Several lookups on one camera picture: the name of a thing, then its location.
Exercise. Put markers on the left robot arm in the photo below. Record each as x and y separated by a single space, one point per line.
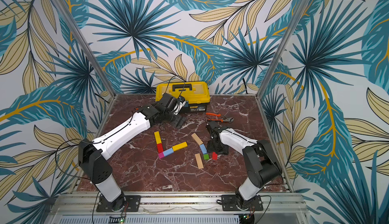
94 155

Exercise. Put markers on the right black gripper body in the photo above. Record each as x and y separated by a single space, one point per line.
217 142

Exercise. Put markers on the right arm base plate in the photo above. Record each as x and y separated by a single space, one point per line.
236 203

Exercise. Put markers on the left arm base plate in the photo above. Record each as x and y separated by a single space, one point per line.
128 203

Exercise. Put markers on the natural wood block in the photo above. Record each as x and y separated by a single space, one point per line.
199 161
197 139

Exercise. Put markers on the magenta small cube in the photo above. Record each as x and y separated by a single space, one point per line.
161 155

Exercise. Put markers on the large orange-handled pliers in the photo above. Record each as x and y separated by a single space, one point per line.
218 118

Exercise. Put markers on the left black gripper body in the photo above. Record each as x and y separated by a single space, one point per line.
169 115

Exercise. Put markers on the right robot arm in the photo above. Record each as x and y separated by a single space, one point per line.
259 157

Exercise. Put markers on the light blue block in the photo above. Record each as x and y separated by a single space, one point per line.
168 152
203 149

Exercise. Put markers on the yellow black toolbox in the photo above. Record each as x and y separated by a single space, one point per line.
196 94

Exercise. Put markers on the yellow block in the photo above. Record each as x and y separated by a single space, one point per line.
158 138
179 146

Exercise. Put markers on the aluminium front rail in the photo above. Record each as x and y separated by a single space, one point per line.
180 208

